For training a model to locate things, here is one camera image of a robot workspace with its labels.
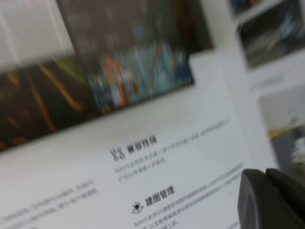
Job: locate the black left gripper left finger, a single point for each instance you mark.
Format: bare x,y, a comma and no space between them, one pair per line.
257,205

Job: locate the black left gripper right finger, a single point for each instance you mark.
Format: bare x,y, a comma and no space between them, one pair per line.
290,202

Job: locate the white picture booklet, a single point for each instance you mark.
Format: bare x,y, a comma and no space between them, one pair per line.
166,143

